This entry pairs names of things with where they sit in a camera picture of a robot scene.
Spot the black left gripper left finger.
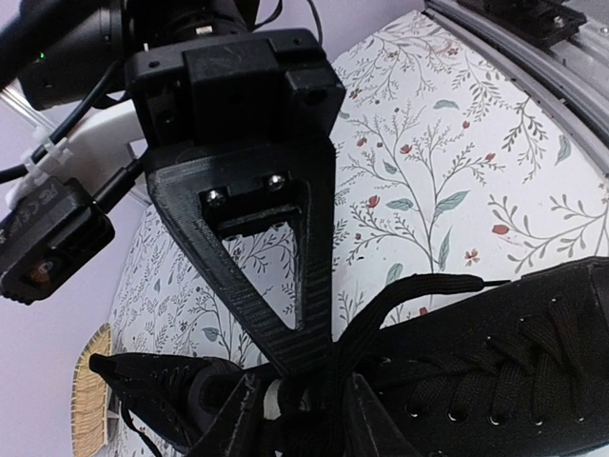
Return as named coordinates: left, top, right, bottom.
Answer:
left=187, top=374, right=265, bottom=457

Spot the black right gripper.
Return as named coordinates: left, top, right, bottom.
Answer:
left=126, top=29, right=345, bottom=147

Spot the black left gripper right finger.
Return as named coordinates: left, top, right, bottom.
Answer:
left=344, top=373, right=421, bottom=457

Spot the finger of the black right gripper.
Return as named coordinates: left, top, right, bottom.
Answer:
left=145, top=137, right=335, bottom=377

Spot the black front canvas sneaker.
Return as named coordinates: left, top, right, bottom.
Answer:
left=265, top=255, right=609, bottom=457

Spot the black canvas sneaker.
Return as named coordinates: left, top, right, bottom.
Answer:
left=88, top=352, right=244, bottom=456
left=265, top=255, right=609, bottom=457

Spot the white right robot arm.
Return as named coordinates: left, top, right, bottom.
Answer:
left=1, top=1, right=345, bottom=377

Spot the black rear canvas sneaker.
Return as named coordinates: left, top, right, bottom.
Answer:
left=88, top=352, right=244, bottom=456

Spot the woven bamboo tray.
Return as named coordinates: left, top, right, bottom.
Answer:
left=70, top=323, right=112, bottom=457

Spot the floral tablecloth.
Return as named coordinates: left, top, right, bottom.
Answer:
left=332, top=12, right=608, bottom=456

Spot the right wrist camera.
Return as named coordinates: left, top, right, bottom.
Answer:
left=1, top=177, right=115, bottom=305

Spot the aluminium front rail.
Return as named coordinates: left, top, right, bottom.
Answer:
left=424, top=1, right=608, bottom=172

